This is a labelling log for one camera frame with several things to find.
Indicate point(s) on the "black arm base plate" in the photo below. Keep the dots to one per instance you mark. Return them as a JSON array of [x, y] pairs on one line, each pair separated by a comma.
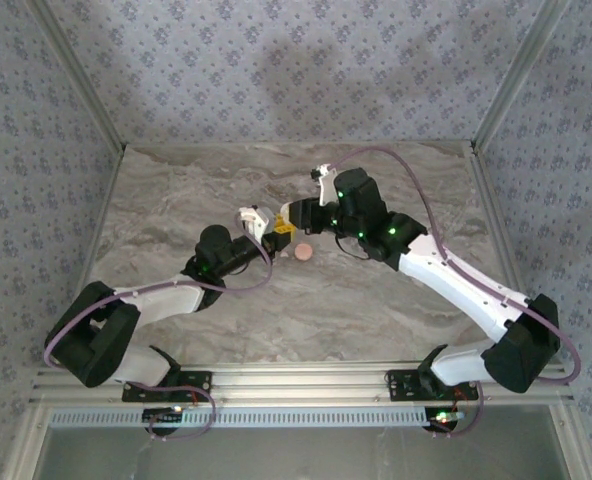
[[406, 390], [136, 394]]

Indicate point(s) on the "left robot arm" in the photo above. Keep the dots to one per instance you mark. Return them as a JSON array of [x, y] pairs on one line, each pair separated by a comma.
[[161, 302]]

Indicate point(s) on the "black controller board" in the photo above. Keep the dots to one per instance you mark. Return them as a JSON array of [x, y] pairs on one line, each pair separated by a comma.
[[443, 419], [163, 416]]

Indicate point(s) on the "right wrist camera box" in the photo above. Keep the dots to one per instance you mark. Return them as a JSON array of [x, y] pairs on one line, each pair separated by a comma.
[[326, 187]]

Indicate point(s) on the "aluminium frame leg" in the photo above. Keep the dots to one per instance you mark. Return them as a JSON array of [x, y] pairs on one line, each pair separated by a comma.
[[571, 445], [26, 445]]

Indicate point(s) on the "wide aluminium mounting rail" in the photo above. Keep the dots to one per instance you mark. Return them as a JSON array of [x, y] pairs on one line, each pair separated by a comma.
[[301, 382]]

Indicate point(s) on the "aluminium frame post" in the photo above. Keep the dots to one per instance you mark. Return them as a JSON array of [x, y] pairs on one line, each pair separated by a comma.
[[516, 75], [82, 75]]

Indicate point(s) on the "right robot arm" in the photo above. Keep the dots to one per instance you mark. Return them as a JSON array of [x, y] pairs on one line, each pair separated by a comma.
[[451, 285]]

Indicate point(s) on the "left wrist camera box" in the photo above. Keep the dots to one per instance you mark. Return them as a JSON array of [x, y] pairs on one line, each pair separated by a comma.
[[253, 220]]

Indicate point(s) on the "pink earbud charging case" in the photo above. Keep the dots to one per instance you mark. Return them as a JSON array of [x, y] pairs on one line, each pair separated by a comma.
[[303, 252]]

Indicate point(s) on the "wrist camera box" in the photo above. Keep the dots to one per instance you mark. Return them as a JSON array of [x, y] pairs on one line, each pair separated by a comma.
[[326, 187], [253, 220]]

